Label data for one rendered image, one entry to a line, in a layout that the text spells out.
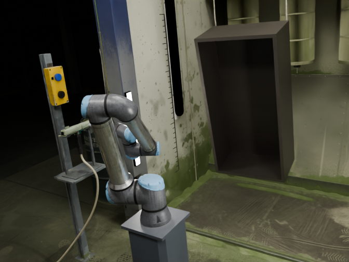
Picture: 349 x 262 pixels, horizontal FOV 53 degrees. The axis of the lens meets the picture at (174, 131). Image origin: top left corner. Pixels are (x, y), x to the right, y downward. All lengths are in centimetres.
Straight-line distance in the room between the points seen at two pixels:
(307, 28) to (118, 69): 187
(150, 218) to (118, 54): 128
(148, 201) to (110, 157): 35
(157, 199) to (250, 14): 239
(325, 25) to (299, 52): 46
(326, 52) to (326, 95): 44
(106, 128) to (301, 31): 238
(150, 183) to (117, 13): 136
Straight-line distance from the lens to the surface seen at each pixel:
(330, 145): 377
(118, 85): 280
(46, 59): 257
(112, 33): 275
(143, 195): 204
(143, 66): 297
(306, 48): 367
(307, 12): 366
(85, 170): 263
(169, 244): 211
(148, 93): 303
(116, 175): 199
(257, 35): 246
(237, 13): 383
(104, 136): 182
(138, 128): 189
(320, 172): 373
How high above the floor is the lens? 177
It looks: 17 degrees down
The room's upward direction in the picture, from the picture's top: 5 degrees counter-clockwise
